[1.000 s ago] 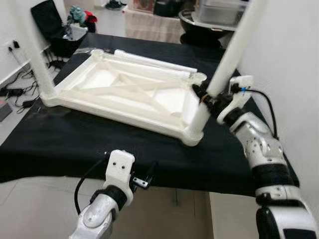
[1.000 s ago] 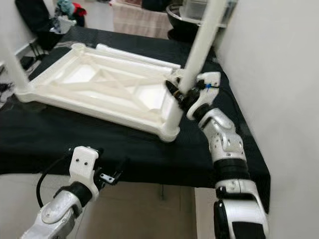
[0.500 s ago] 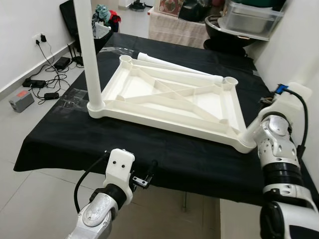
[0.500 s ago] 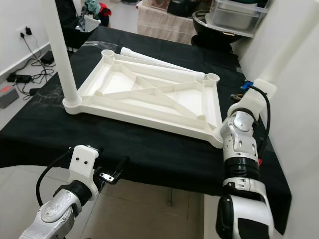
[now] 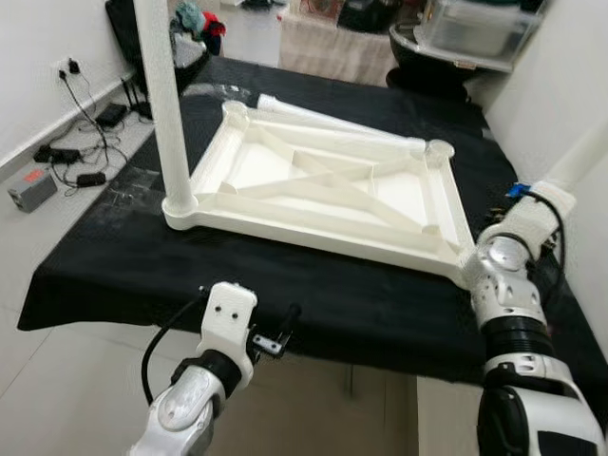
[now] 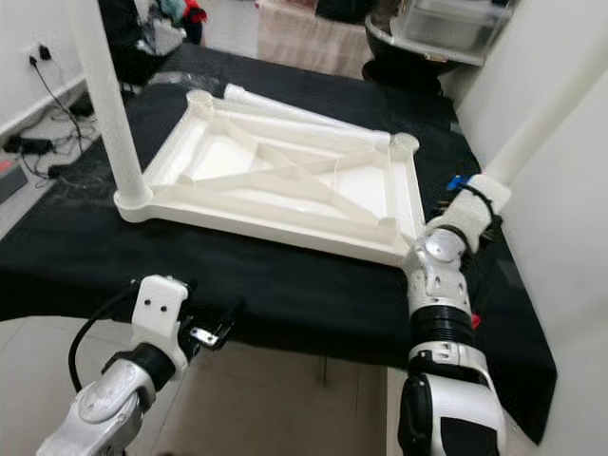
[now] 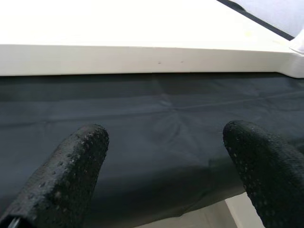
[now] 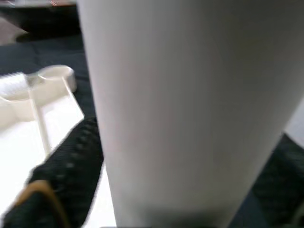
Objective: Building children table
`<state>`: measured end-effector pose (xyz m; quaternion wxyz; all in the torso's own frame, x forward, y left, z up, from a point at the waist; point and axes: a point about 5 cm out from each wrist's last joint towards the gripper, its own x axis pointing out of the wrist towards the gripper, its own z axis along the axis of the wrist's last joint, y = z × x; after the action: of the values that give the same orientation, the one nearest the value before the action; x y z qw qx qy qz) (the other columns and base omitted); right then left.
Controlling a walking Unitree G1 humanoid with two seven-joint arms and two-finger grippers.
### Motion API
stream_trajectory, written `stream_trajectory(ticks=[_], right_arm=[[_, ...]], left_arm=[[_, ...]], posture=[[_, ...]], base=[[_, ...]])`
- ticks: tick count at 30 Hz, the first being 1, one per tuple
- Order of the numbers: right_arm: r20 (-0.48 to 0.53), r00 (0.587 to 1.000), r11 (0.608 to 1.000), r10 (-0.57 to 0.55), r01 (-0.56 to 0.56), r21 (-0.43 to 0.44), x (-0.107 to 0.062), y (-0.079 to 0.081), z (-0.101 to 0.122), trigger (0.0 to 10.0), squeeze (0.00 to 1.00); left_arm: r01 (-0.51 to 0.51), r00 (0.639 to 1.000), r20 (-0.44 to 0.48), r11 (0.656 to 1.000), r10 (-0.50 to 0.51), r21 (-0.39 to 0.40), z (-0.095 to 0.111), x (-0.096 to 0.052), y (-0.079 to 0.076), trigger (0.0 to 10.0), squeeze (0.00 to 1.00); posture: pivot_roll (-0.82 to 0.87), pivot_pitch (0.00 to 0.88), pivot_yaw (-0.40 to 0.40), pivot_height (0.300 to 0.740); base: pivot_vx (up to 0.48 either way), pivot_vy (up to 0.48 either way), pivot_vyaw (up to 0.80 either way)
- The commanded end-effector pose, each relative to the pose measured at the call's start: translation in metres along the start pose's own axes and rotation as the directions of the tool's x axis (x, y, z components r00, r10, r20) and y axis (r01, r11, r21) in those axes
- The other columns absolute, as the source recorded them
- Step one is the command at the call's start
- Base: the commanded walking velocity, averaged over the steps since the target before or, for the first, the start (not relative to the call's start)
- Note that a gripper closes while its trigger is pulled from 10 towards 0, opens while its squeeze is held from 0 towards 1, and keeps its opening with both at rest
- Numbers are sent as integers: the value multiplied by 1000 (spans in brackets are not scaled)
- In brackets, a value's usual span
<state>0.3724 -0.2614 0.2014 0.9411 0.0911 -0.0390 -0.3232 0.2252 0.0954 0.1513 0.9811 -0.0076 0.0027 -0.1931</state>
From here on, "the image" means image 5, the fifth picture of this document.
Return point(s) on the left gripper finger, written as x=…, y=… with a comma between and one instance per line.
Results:
x=290, y=316

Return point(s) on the white plastic table leg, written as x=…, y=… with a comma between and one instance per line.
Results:
x=313, y=109
x=161, y=95
x=579, y=157

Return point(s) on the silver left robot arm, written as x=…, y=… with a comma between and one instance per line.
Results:
x=180, y=413

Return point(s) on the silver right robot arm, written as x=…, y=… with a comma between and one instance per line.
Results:
x=499, y=275

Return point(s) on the white plastic children table top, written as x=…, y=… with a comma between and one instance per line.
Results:
x=399, y=195

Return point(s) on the black round bowl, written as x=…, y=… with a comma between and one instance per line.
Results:
x=427, y=71

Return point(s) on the clear plastic storage box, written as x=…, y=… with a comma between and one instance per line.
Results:
x=475, y=28

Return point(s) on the beige cloth covered bench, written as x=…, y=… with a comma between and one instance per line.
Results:
x=337, y=52

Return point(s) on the small black power adapter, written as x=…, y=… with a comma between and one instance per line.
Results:
x=91, y=179

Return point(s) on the clear tape strip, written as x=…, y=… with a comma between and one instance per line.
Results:
x=214, y=90

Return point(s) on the black bag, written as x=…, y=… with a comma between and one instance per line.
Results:
x=366, y=14

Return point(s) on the black router with antennas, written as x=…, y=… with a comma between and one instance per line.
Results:
x=142, y=112

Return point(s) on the black power brick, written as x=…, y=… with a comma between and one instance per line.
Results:
x=112, y=114

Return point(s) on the grey box with red label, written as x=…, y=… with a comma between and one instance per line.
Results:
x=33, y=190

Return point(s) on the black power strip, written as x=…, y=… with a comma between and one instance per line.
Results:
x=59, y=152

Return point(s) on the red cloth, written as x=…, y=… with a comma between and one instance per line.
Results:
x=213, y=21

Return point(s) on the teal cloth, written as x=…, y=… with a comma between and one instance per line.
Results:
x=188, y=14

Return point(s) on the black open suitcase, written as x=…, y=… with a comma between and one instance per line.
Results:
x=119, y=28

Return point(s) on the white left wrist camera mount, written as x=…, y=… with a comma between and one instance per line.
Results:
x=228, y=318

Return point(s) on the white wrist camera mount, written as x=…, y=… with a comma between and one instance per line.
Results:
x=546, y=214
x=228, y=318

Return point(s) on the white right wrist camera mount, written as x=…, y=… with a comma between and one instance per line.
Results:
x=546, y=214

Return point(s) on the black wall plug charger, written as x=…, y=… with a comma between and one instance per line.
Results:
x=71, y=68

